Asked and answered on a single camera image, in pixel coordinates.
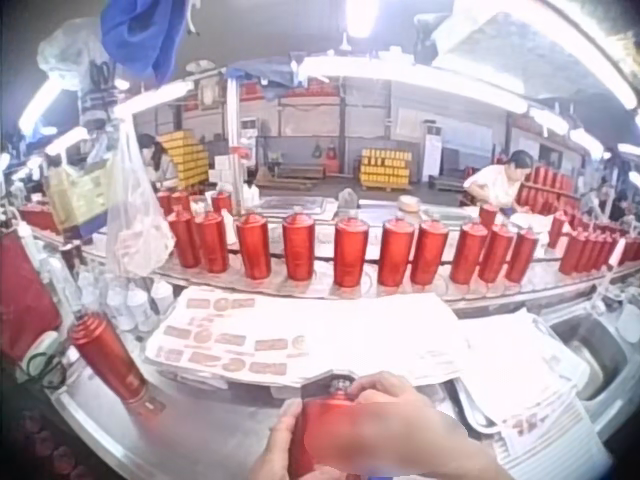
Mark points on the steel conveyor belt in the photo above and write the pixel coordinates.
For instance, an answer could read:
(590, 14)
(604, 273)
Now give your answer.
(320, 289)

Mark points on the person's left hand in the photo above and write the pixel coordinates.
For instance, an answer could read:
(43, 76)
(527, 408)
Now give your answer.
(275, 445)

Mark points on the stack of yellow boxes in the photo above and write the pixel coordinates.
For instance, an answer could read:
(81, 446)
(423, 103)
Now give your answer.
(187, 157)

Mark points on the crumpled clear plastic bag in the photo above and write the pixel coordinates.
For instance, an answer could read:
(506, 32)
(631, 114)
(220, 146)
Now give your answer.
(70, 47)

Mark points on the stack of printed label sheets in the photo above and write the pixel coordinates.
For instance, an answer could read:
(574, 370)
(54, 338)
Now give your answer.
(300, 330)

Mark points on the person's right fingers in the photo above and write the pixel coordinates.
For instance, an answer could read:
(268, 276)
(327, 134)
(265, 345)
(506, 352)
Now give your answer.
(382, 386)

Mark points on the clear hanging plastic bag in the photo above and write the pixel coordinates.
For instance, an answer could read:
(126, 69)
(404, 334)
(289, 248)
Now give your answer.
(137, 220)

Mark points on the group of white plastic bottles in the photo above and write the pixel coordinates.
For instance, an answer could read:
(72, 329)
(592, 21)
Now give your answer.
(130, 300)

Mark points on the red cloth bag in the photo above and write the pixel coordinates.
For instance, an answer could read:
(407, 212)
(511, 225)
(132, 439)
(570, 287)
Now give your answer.
(25, 300)

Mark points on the white standing air conditioner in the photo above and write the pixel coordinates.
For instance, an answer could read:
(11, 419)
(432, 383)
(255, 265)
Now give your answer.
(249, 132)
(432, 150)

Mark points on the row of red bottles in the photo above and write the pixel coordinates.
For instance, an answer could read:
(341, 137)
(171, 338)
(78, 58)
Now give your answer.
(254, 250)

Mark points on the white tube lamp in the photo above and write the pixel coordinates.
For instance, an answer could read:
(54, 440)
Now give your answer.
(400, 80)
(40, 102)
(150, 97)

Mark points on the gold patterned box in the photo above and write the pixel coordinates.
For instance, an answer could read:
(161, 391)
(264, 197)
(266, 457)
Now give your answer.
(80, 195)

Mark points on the steel tray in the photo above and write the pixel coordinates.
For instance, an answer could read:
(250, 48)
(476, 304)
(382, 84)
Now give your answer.
(595, 350)

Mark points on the stack of red boxes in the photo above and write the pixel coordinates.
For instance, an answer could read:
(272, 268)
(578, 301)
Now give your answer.
(547, 187)

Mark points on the person's right hand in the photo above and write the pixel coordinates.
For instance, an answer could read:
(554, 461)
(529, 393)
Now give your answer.
(400, 415)

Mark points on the beige tape roll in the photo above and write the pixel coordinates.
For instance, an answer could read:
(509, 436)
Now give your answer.
(409, 204)

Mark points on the stack of white paper sheets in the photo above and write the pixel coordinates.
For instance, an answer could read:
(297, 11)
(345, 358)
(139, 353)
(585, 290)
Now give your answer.
(525, 370)

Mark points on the pallet of yellow boxes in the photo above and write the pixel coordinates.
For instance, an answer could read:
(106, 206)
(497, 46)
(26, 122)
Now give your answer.
(386, 167)

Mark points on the blue cloth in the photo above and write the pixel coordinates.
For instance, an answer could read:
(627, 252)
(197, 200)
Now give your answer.
(142, 30)

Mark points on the glossy red bottle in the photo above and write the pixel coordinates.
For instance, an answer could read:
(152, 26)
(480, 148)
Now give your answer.
(325, 440)
(111, 357)

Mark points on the metal pole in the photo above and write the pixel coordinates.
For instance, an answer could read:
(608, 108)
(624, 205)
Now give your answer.
(232, 140)

